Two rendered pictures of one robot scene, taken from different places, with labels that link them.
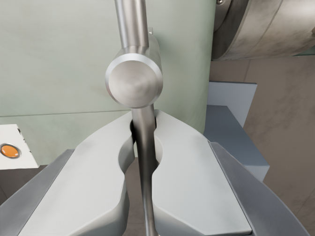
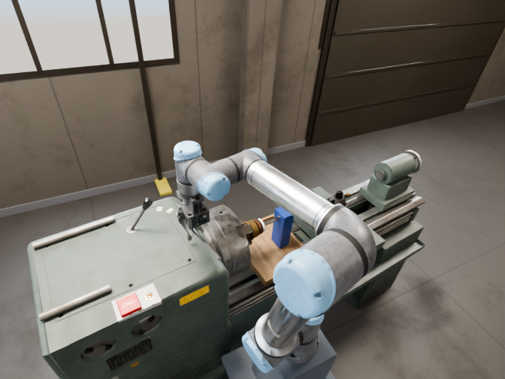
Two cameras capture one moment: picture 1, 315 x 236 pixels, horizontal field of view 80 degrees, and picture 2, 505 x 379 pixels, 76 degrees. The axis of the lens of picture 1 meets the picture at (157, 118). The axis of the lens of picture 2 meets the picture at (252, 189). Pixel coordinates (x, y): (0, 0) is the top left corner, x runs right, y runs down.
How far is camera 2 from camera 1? 1.12 m
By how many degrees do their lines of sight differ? 78
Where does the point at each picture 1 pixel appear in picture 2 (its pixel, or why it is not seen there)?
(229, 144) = not seen: hidden behind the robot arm
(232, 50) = (222, 251)
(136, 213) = not seen: outside the picture
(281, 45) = (237, 244)
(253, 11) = (217, 236)
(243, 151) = not seen: hidden behind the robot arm
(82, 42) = (173, 251)
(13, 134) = (151, 287)
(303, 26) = (234, 235)
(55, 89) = (167, 265)
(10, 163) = (149, 302)
